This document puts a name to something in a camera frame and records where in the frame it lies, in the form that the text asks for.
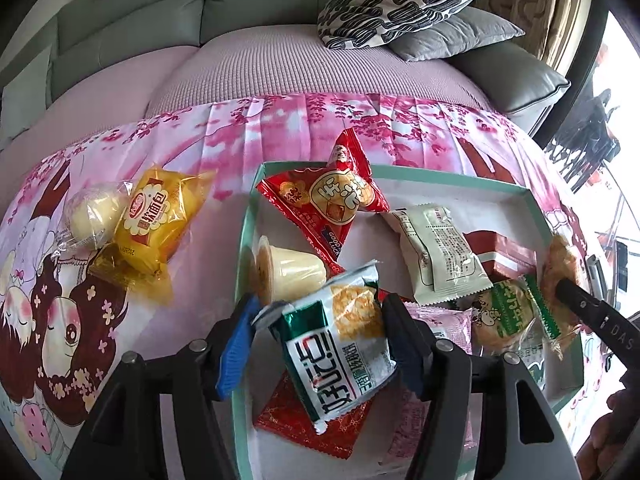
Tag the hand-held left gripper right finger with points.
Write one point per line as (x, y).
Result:
(407, 350)

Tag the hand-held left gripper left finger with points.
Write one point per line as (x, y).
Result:
(235, 350)

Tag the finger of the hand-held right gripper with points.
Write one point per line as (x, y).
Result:
(580, 300)

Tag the yellow roll cake packet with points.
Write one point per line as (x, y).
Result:
(562, 265)

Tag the pink packet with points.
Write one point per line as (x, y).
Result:
(445, 325)

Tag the clear green rice cracker packet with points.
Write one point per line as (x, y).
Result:
(510, 320)

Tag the green and silver packet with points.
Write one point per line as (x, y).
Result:
(330, 340)

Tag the dark red white-striped packet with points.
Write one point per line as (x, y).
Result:
(505, 255)

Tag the yellow pudding cup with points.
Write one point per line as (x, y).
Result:
(295, 270)

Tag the pale green packet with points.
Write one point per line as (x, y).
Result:
(440, 255)

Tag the red patterned packet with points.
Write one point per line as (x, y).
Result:
(320, 425)

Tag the teal box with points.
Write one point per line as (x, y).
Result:
(500, 205)

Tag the red packet with round label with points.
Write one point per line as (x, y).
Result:
(325, 200)

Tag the person's right hand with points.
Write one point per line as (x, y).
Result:
(600, 440)

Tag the printed blanket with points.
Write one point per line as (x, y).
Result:
(210, 240)

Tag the amber yellow bread packet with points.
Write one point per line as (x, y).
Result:
(155, 215)

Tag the dark hanging clothes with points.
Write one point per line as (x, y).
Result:
(585, 135)

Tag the clear-wrapped round cake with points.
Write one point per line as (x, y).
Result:
(95, 215)

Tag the pink sofa cover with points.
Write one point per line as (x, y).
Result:
(300, 70)

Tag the beige patterned curtain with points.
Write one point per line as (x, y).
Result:
(550, 5)

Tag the light grey pillow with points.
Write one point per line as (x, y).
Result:
(25, 95)

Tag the grey sofa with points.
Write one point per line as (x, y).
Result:
(250, 10)

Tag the black and white patterned pillow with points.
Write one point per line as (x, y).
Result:
(400, 5)

